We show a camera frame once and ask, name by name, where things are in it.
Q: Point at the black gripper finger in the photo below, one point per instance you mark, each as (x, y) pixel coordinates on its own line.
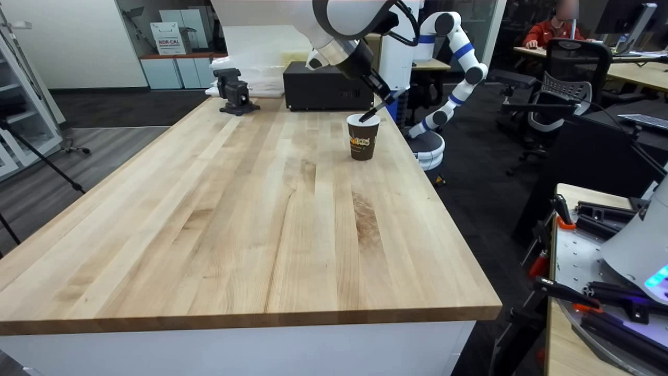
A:
(387, 89)
(374, 98)

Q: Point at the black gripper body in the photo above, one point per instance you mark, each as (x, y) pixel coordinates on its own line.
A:
(358, 61)

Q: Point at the black marker pen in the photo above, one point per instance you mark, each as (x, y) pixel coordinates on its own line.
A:
(369, 113)

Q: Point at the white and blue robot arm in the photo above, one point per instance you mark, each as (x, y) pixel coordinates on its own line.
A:
(459, 44)

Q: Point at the brown paper coffee cup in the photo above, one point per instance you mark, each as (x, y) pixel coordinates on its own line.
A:
(361, 144)

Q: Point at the black equipment box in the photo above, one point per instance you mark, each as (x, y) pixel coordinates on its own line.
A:
(319, 87)

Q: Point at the black bench vise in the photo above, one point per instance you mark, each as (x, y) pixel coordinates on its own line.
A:
(234, 90)

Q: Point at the person in red shirt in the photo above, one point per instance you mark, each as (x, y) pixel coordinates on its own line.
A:
(550, 31)

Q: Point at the black mesh office chair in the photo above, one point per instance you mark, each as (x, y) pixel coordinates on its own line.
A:
(566, 85)

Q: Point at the white framed poster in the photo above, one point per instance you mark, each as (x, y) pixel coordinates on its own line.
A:
(167, 38)

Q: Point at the light wooden office desk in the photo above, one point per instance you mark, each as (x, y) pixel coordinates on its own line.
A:
(640, 69)

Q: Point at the grey computer monitor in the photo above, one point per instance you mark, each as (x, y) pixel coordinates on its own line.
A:
(636, 29)

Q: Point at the grey metal plate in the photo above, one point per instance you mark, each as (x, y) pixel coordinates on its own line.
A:
(643, 243)

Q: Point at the wooden cart with tools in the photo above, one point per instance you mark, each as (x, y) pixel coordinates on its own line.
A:
(566, 335)

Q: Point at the black tripod leg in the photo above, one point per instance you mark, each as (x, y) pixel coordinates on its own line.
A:
(48, 165)

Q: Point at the white shelf rack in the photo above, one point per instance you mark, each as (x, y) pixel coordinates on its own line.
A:
(22, 112)

